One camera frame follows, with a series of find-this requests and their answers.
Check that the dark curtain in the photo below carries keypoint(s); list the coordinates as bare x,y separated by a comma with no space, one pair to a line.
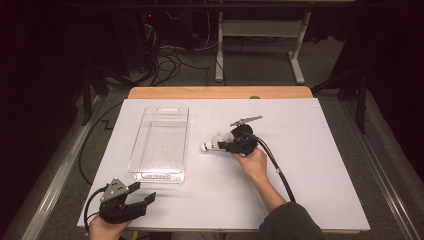
400,66
33,66

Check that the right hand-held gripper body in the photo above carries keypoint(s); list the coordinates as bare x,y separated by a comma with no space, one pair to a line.
246,143

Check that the clear plastic storage bin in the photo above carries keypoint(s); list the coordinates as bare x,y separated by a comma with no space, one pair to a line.
160,146

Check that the black computer tower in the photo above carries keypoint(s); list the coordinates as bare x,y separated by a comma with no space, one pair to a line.
136,40

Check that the grey metal floor rail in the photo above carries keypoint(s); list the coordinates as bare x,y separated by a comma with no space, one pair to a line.
383,173
56,186

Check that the black metal stand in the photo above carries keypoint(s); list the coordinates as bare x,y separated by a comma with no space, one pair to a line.
87,100
361,106

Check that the person's right hand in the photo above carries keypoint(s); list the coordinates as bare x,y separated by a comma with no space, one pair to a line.
255,166

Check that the white metal desk frame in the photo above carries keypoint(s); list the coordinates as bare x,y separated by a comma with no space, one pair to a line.
260,28

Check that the white table mat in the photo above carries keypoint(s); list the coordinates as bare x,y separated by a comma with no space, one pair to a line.
200,200

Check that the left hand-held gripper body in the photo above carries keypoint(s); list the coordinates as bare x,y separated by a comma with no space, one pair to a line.
116,211

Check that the wooden table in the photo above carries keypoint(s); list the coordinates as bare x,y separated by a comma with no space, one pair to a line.
200,92

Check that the person's left hand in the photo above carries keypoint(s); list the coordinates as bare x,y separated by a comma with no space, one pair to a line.
105,231

